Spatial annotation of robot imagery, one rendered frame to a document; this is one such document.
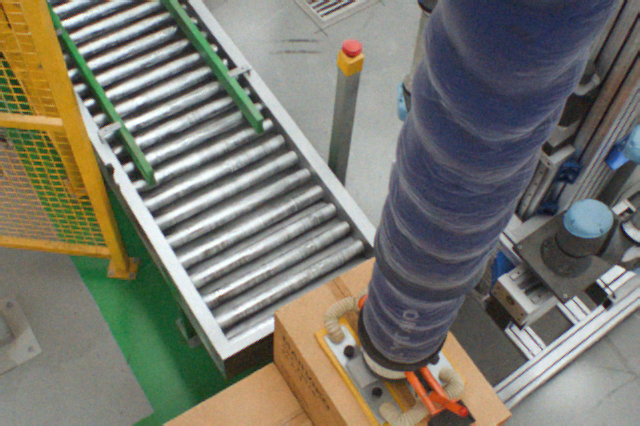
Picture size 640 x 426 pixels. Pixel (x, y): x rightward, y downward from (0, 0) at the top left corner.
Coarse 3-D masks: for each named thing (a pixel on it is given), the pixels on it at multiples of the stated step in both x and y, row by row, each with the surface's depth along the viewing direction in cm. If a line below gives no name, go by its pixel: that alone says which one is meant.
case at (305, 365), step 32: (320, 288) 235; (352, 288) 235; (288, 320) 229; (320, 320) 230; (352, 320) 230; (288, 352) 239; (320, 352) 225; (448, 352) 227; (320, 384) 221; (480, 384) 222; (320, 416) 240; (352, 416) 216; (480, 416) 218
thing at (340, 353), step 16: (320, 336) 225; (352, 336) 225; (336, 352) 222; (352, 352) 220; (336, 368) 221; (352, 384) 219; (384, 384) 219; (368, 400) 216; (384, 400) 216; (400, 400) 217; (368, 416) 215
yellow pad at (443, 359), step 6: (438, 354) 223; (444, 354) 224; (438, 360) 220; (444, 360) 223; (450, 360) 223; (426, 366) 222; (432, 366) 222; (438, 366) 222; (444, 366) 222; (450, 366) 222; (456, 366) 223; (432, 372) 221; (438, 372) 221; (438, 378) 220; (462, 378) 221; (444, 384) 219; (432, 390) 219
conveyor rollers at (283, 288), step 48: (48, 0) 343; (96, 0) 346; (96, 48) 330; (144, 48) 333; (144, 96) 317; (192, 96) 318; (144, 144) 307; (192, 144) 309; (240, 144) 310; (288, 240) 291; (336, 240) 292; (240, 288) 278; (288, 288) 279; (240, 336) 268
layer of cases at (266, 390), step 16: (272, 368) 264; (240, 384) 260; (256, 384) 261; (272, 384) 261; (288, 384) 263; (208, 400) 257; (224, 400) 258; (240, 400) 258; (256, 400) 258; (272, 400) 258; (288, 400) 259; (192, 416) 254; (208, 416) 255; (224, 416) 255; (240, 416) 255; (256, 416) 255; (272, 416) 256; (288, 416) 256; (304, 416) 256
